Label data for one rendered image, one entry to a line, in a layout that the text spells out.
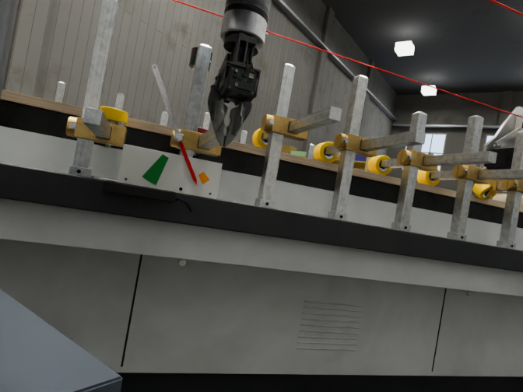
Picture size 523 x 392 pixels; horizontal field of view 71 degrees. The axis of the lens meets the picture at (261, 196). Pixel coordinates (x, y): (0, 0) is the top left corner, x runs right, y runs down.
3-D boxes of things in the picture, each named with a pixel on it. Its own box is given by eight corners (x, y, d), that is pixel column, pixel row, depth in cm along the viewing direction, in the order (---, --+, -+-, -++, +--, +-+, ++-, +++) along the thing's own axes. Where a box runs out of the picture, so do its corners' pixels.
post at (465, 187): (462, 246, 132) (484, 116, 132) (455, 246, 131) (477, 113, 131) (454, 245, 135) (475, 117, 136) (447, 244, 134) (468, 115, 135)
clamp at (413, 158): (438, 171, 125) (440, 156, 125) (406, 163, 121) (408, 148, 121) (425, 171, 131) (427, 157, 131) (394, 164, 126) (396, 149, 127)
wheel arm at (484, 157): (496, 163, 102) (498, 151, 102) (486, 161, 100) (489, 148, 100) (382, 169, 149) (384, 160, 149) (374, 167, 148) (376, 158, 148)
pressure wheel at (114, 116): (128, 151, 110) (134, 113, 110) (107, 145, 103) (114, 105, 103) (107, 148, 113) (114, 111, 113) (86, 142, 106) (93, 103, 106)
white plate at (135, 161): (216, 199, 101) (222, 163, 101) (117, 182, 93) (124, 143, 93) (215, 198, 102) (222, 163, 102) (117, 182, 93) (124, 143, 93)
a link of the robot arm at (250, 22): (219, 23, 78) (261, 37, 81) (215, 46, 77) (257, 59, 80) (229, 3, 69) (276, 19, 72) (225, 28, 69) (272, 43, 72)
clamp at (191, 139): (220, 155, 101) (223, 138, 101) (170, 145, 97) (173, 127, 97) (215, 156, 106) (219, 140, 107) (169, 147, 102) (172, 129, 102)
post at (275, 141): (268, 225, 107) (296, 64, 108) (257, 222, 106) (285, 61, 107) (264, 223, 111) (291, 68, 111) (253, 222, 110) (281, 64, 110)
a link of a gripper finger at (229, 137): (228, 143, 71) (236, 96, 71) (222, 147, 76) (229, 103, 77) (243, 146, 72) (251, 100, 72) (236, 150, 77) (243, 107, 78)
